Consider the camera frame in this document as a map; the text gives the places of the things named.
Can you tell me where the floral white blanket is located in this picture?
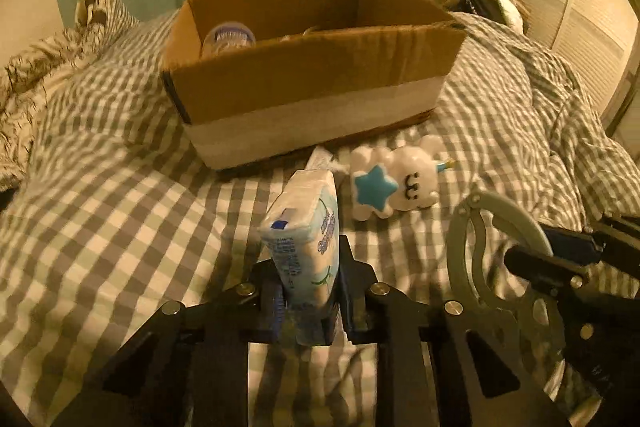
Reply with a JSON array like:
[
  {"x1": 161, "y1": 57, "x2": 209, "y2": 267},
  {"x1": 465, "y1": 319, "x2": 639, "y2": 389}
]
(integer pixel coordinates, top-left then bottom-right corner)
[{"x1": 1, "y1": 24, "x2": 105, "y2": 192}]

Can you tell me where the white cream tube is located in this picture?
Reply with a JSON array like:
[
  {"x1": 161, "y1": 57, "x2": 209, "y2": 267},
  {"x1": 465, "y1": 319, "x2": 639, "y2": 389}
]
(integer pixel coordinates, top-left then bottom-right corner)
[{"x1": 305, "y1": 145, "x2": 346, "y2": 173}]

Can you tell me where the clear bottle blue label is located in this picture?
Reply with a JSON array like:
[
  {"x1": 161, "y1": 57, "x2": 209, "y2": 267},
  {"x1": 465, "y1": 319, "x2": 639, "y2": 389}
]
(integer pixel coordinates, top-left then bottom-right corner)
[{"x1": 201, "y1": 22, "x2": 256, "y2": 58}]

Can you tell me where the white cloud plush blue star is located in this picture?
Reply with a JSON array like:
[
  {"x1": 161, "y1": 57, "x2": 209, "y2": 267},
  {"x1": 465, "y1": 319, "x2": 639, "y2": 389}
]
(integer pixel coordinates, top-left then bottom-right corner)
[{"x1": 349, "y1": 135, "x2": 456, "y2": 221}]

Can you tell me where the blue white tissue pack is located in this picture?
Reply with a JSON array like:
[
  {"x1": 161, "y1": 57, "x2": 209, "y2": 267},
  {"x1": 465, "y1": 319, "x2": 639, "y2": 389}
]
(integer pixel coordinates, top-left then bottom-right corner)
[{"x1": 259, "y1": 169, "x2": 340, "y2": 346}]

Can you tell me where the grey checkered duvet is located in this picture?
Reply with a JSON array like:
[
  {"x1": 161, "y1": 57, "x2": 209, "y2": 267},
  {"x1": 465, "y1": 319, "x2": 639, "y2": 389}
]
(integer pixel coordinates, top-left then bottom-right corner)
[{"x1": 1, "y1": 14, "x2": 639, "y2": 426}]

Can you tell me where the patterned pillow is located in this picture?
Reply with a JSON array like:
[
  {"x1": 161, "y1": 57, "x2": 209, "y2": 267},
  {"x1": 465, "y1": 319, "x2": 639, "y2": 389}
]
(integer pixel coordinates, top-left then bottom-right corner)
[{"x1": 74, "y1": 0, "x2": 139, "y2": 38}]

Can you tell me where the black and white clothes pile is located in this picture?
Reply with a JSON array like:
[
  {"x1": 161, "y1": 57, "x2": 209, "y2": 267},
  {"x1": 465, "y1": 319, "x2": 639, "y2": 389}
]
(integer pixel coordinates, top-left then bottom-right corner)
[{"x1": 445, "y1": 0, "x2": 529, "y2": 35}]

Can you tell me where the brown cardboard box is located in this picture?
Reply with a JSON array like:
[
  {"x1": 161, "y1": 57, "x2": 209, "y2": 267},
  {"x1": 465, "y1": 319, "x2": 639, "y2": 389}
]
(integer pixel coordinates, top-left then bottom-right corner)
[{"x1": 160, "y1": 0, "x2": 465, "y2": 170}]

